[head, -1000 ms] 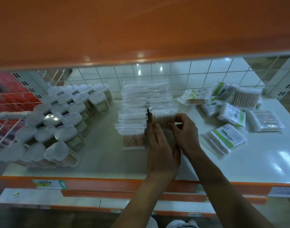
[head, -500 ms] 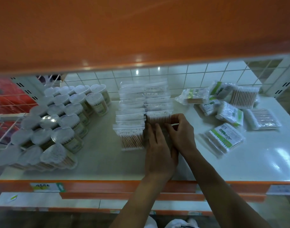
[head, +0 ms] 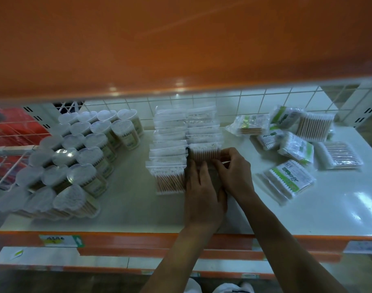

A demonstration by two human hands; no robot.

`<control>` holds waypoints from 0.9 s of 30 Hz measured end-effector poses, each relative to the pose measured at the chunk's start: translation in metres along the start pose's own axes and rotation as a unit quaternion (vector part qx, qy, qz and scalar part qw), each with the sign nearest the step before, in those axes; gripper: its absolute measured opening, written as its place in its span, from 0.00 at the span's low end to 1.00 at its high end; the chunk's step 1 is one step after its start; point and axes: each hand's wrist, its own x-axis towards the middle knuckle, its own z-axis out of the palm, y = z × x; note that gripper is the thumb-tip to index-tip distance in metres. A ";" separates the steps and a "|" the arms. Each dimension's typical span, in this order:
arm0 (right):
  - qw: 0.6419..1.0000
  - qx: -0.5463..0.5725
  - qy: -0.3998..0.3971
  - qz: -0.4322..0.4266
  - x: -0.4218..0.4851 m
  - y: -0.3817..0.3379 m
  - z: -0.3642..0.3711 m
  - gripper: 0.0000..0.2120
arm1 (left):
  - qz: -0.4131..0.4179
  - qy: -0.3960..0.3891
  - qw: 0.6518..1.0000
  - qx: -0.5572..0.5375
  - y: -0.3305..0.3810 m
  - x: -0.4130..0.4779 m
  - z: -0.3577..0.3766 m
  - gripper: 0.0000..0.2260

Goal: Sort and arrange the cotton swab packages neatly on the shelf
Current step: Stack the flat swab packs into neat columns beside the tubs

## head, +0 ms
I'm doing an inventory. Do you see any person's right hand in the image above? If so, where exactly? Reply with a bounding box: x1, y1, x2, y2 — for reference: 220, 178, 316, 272
211, 147, 256, 205

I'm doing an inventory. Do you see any person's left hand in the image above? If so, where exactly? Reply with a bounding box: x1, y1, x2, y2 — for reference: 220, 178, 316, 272
183, 148, 229, 231

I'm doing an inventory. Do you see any green-label swab packet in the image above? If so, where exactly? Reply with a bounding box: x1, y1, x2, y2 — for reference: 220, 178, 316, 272
270, 105, 304, 130
277, 131, 315, 165
260, 159, 316, 202
256, 129, 286, 151

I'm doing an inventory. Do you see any white shelf orange rail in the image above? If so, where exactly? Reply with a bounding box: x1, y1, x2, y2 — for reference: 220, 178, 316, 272
0, 125, 372, 252

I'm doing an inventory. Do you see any white shelf board orange rim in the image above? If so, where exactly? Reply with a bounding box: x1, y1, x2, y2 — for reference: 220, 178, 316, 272
77, 241, 344, 263
0, 246, 129, 272
125, 256, 277, 280
0, 0, 372, 103

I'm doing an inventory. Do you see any person's left forearm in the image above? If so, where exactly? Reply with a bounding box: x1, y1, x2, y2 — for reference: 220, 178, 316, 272
140, 224, 223, 293

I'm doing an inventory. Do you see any person's right forearm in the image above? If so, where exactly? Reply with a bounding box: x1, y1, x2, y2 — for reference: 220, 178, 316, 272
236, 192, 348, 293

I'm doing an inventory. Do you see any person's white garment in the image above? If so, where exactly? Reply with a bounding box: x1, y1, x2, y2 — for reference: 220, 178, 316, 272
184, 277, 255, 293

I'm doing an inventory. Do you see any plain white price label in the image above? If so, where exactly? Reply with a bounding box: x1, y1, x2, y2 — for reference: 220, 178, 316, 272
344, 240, 372, 255

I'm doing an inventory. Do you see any price label green arrow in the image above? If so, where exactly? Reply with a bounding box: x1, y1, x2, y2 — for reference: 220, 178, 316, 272
39, 234, 83, 248

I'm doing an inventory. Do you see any white slotted end post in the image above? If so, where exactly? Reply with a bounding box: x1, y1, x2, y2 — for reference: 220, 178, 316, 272
341, 81, 372, 129

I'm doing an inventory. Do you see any white slotted shelf post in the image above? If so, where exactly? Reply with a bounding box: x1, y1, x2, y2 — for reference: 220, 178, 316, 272
21, 103, 57, 122

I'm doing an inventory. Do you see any white wire basket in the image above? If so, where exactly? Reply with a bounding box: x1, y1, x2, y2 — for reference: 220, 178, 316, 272
0, 144, 37, 211

